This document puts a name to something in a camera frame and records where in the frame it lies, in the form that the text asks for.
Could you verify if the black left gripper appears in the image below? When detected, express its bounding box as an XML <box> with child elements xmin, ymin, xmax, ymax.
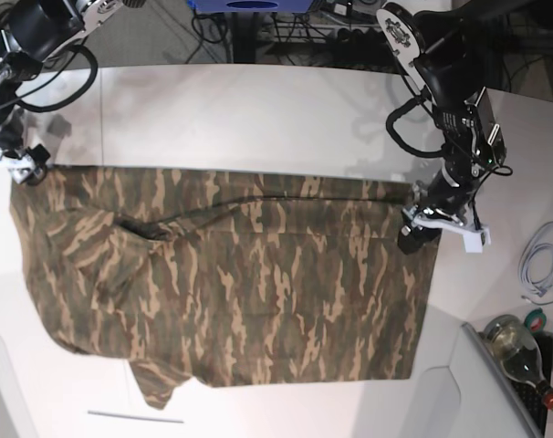
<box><xmin>397</xmin><ymin>166</ymin><xmax>482</xmax><ymax>255</ymax></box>

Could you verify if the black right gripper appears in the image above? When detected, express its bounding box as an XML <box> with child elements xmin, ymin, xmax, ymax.
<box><xmin>0</xmin><ymin>109</ymin><xmax>51</xmax><ymax>185</ymax></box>

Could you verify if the camouflage t-shirt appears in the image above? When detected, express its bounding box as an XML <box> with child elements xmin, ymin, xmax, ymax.
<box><xmin>10</xmin><ymin>167</ymin><xmax>439</xmax><ymax>409</ymax></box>

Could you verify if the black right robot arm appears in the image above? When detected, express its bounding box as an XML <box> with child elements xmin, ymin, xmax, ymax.
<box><xmin>0</xmin><ymin>1</ymin><xmax>135</xmax><ymax>185</ymax></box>

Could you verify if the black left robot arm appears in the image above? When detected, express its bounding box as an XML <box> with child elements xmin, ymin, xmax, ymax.
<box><xmin>376</xmin><ymin>1</ymin><xmax>553</xmax><ymax>255</ymax></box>

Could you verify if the green tape roll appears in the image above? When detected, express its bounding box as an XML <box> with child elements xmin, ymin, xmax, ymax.
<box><xmin>524</xmin><ymin>308</ymin><xmax>548</xmax><ymax>334</ymax></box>

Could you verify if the clear glass bottle red cap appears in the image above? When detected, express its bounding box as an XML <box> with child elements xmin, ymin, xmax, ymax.
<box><xmin>484</xmin><ymin>315</ymin><xmax>553</xmax><ymax>410</ymax></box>

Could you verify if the blue box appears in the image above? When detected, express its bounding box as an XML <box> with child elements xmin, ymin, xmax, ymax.
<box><xmin>187</xmin><ymin>0</ymin><xmax>323</xmax><ymax>14</ymax></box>

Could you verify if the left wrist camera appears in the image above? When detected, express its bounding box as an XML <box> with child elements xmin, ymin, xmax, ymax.
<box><xmin>463</xmin><ymin>226</ymin><xmax>491</xmax><ymax>254</ymax></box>

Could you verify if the white coiled cable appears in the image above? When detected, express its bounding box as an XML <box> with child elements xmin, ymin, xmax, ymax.
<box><xmin>518</xmin><ymin>215</ymin><xmax>553</xmax><ymax>306</ymax></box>

